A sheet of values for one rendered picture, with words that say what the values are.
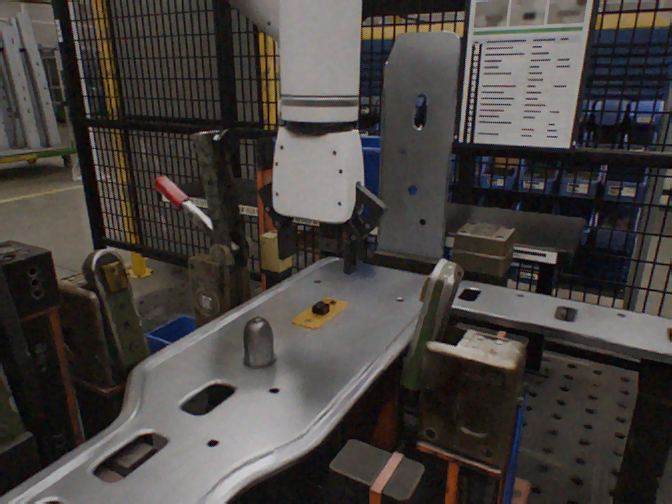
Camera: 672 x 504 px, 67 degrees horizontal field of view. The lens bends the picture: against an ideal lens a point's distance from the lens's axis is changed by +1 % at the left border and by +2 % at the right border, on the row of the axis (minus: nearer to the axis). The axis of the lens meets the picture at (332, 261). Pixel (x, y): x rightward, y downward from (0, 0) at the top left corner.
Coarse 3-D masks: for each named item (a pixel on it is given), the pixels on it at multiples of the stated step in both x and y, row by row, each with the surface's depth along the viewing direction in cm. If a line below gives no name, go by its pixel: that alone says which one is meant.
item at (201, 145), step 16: (208, 144) 63; (224, 144) 62; (240, 144) 64; (208, 160) 63; (224, 160) 66; (208, 176) 64; (224, 176) 66; (208, 192) 65; (224, 192) 67; (208, 208) 66; (224, 208) 67; (224, 224) 65; (240, 224) 68; (224, 240) 66; (240, 240) 68; (240, 256) 69
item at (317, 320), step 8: (328, 304) 64; (336, 304) 66; (344, 304) 66; (304, 312) 64; (312, 312) 63; (320, 312) 63; (328, 312) 64; (336, 312) 64; (296, 320) 62; (304, 320) 62; (312, 320) 62; (320, 320) 61; (328, 320) 62; (312, 328) 60
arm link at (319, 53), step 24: (288, 0) 49; (312, 0) 48; (336, 0) 48; (360, 0) 51; (288, 24) 50; (312, 24) 49; (336, 24) 49; (360, 24) 52; (288, 48) 51; (312, 48) 49; (336, 48) 50; (288, 72) 51; (312, 72) 50; (336, 72) 51; (336, 96) 51
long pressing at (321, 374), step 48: (288, 288) 72; (336, 288) 72; (384, 288) 72; (192, 336) 58; (240, 336) 58; (288, 336) 58; (336, 336) 58; (384, 336) 58; (144, 384) 49; (192, 384) 49; (240, 384) 49; (288, 384) 49; (336, 384) 49; (144, 432) 43; (192, 432) 43; (240, 432) 43; (288, 432) 43; (48, 480) 37; (96, 480) 38; (144, 480) 38; (192, 480) 38; (240, 480) 38
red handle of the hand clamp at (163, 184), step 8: (160, 176) 70; (160, 184) 70; (168, 184) 70; (160, 192) 71; (168, 192) 70; (176, 192) 70; (176, 200) 69; (184, 200) 70; (176, 208) 70; (184, 208) 69; (192, 208) 69; (192, 216) 69; (200, 216) 69; (200, 224) 69; (208, 224) 69; (208, 232) 68; (232, 248) 67
